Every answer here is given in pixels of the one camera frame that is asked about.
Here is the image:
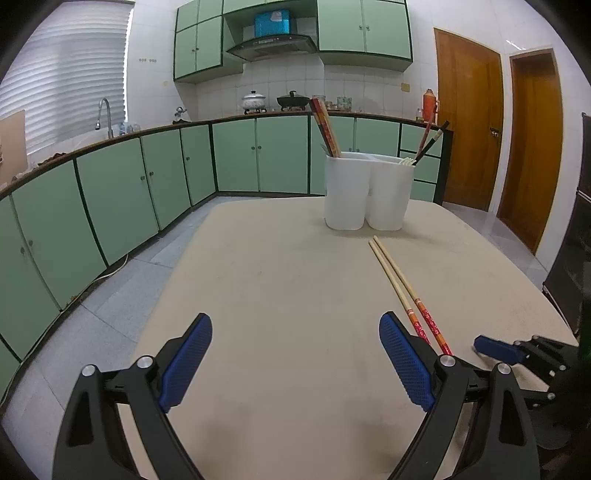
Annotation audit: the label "black chopstick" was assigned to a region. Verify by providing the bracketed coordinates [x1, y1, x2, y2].
[308, 97, 332, 157]
[411, 121, 450, 166]

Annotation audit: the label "wooden door with handle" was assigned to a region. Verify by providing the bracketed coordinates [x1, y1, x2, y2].
[435, 29, 504, 210]

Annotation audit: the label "plain bamboo chopstick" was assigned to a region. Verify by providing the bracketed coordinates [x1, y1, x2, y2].
[320, 100, 342, 158]

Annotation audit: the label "white fork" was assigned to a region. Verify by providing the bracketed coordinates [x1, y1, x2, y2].
[400, 157, 416, 166]

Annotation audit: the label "bamboo chopstick dark red end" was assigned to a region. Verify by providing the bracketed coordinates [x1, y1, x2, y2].
[415, 123, 433, 157]

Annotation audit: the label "bamboo chopstick red floral end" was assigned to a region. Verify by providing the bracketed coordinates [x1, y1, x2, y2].
[310, 97, 342, 158]

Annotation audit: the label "white two-compartment utensil holder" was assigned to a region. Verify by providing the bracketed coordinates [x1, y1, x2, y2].
[325, 152, 415, 232]

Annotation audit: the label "beige table mat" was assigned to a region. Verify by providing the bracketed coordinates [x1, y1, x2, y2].
[136, 198, 575, 479]

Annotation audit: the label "black range hood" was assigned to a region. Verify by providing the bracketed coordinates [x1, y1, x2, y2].
[228, 34, 318, 62]

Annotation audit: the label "orange thermos flask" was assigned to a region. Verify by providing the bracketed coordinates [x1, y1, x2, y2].
[422, 88, 439, 124]

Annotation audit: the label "chrome kitchen faucet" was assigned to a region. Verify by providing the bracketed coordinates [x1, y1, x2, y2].
[94, 97, 115, 140]

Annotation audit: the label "bamboo chopstick orange floral end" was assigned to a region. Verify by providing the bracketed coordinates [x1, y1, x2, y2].
[369, 237, 430, 344]

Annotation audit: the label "white window blinds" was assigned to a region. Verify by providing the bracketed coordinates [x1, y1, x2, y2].
[1, 1, 134, 154]

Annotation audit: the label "black wok with lid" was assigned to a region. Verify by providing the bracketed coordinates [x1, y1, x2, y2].
[276, 90, 310, 111]

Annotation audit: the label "white cooking pot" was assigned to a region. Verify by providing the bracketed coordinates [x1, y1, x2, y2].
[242, 90, 266, 115]

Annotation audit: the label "green lower kitchen cabinets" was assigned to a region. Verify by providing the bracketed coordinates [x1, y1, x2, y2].
[0, 110, 455, 402]

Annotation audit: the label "blue box above hood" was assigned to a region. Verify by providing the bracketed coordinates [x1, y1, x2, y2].
[254, 9, 291, 38]

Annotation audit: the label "green upper kitchen cabinets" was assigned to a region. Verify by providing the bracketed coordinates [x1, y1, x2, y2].
[173, 0, 414, 84]

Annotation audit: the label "cardboard box with label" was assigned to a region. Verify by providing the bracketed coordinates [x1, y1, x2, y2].
[0, 110, 28, 188]

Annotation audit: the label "green kitchen cabinets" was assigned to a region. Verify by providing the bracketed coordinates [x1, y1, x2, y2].
[173, 0, 414, 84]
[0, 110, 455, 402]

